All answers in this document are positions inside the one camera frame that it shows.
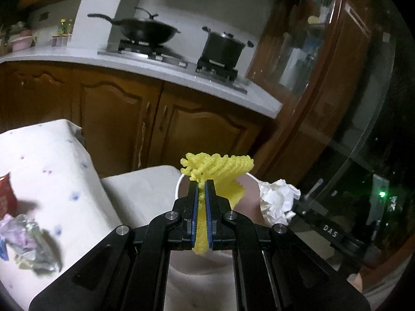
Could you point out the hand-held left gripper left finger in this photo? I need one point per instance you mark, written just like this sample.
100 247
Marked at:
194 220

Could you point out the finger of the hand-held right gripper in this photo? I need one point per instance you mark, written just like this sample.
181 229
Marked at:
304 213

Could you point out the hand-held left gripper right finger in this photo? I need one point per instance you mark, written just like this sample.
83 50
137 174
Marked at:
209 220

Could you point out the white tissue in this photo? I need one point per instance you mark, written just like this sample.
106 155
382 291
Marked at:
275 201

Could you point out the white round bin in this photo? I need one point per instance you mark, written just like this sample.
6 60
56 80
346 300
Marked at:
248 191

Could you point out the yellow foam fruit net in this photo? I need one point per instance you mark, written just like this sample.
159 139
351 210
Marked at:
220 168

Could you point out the wooden cabinet door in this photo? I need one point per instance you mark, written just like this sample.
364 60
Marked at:
113 120
39 97
201 129

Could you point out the tall wooden cabinet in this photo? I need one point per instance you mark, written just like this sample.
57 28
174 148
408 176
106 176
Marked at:
317 81

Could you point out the white dotted tablecloth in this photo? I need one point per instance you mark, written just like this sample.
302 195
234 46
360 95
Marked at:
55 175

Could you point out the steel gas stove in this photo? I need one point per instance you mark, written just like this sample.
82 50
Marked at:
168 56

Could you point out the crumpled plastic wrapper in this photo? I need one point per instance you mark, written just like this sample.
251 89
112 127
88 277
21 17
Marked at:
29 246

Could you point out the black stock pot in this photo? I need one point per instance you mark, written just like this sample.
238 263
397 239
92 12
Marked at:
223 48

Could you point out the red snack packet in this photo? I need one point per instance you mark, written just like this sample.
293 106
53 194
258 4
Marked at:
6 197

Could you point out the black wok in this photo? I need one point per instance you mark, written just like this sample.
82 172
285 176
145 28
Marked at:
146 30

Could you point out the white kitchen countertop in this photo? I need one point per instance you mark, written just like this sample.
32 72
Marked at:
64 55

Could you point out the black wok lid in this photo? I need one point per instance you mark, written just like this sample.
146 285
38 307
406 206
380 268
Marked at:
147 13

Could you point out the yellow potted flowers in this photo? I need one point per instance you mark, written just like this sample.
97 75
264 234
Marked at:
64 30

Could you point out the pink container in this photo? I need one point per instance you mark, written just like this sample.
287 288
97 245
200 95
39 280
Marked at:
21 43

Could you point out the dark wall socket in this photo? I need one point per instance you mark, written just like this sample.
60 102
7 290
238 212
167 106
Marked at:
43 15

